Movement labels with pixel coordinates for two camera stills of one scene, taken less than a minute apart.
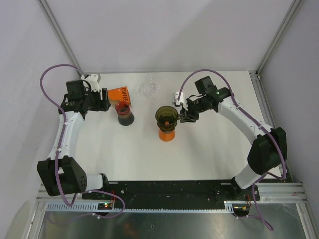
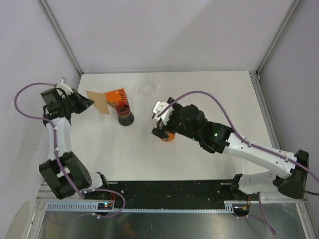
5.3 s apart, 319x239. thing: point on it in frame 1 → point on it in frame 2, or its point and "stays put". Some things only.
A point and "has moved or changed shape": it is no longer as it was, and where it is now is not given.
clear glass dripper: (149, 88) stays put
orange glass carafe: (166, 136) stays put
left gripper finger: (99, 78) → (76, 96)
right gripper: (191, 118) → (175, 112)
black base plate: (186, 191) stays put
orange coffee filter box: (116, 94) has moved or changed shape
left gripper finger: (105, 103) → (82, 104)
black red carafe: (125, 117) stays put
